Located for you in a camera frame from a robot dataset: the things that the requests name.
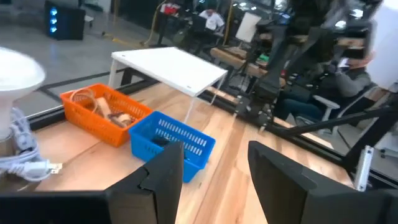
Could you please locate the white board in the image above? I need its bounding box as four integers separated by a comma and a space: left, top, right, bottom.
235, 12, 262, 44

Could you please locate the white lamp cord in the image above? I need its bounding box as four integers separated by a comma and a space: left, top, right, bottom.
0, 107, 63, 183

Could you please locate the orange plastic basket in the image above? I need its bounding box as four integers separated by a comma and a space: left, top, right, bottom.
60, 82, 154, 148

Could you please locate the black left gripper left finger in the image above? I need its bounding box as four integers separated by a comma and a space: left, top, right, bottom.
105, 141, 185, 224

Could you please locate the wooden desk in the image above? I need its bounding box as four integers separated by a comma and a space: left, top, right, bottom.
210, 45, 287, 88

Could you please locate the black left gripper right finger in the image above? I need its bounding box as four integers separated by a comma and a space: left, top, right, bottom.
248, 140, 398, 224

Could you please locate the white mushroom lamp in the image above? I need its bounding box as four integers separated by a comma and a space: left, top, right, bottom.
0, 46, 47, 156

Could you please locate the black aluminium rig frame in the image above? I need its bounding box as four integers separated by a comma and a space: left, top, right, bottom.
27, 67, 398, 190

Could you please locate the blue plastic basket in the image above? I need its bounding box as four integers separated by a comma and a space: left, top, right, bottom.
128, 110, 216, 184

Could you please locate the silver metal bracket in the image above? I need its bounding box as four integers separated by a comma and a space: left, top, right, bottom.
353, 145, 375, 192

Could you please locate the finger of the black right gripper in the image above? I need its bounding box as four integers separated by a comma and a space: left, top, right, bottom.
313, 29, 335, 65
294, 29, 315, 68

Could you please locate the white perforated metal shelf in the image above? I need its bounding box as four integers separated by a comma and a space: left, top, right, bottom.
108, 46, 229, 124

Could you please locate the person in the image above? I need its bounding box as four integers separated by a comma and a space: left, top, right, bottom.
275, 52, 374, 123
198, 7, 226, 32

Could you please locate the office chair with white armrest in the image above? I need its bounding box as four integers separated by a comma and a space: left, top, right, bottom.
295, 82, 380, 133

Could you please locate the thin brown rubber band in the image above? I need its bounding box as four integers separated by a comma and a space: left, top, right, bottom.
69, 87, 99, 113

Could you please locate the black spiral hair tie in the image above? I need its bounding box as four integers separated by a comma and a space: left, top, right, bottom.
150, 136, 171, 147

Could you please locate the black tower with blue lights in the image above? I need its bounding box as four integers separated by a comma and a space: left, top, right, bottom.
44, 0, 87, 41

